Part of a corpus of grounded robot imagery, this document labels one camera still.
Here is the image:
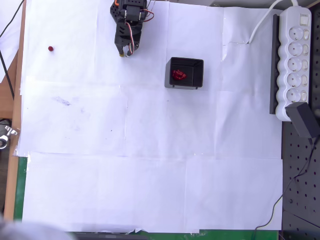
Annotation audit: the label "black square bin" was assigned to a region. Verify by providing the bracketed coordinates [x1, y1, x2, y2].
[164, 56, 205, 91]

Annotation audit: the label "red objects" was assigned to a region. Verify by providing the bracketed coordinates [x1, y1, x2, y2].
[170, 69, 189, 81]

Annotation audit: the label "white taped paper cover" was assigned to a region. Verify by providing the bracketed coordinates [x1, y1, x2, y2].
[15, 0, 285, 234]

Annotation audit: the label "loose white paper sheet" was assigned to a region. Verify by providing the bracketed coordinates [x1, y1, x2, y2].
[0, 0, 24, 84]

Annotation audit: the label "silver metal clamp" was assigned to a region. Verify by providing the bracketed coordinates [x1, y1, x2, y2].
[0, 125, 19, 150]

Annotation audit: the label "white power strip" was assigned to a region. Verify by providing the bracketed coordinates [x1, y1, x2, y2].
[275, 5, 313, 123]

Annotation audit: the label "green cutting mat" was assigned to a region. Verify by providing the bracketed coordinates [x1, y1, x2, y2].
[13, 155, 280, 240]

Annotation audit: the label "black power adapter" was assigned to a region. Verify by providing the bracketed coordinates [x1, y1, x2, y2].
[285, 101, 320, 139]

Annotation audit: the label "flat black device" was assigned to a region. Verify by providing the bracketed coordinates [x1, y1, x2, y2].
[74, 232, 149, 240]

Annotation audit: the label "blurred grey object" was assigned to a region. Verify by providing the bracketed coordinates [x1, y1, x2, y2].
[0, 214, 74, 240]

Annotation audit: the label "black pegboard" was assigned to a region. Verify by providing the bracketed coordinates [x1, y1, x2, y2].
[280, 121, 320, 240]

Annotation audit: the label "white power strip cable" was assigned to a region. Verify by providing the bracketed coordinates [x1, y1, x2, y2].
[247, 0, 301, 45]

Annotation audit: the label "black shelf rail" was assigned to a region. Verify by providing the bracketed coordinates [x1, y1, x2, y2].
[269, 14, 281, 116]

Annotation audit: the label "thin black adapter cable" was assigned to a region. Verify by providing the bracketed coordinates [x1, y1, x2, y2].
[250, 136, 320, 240]

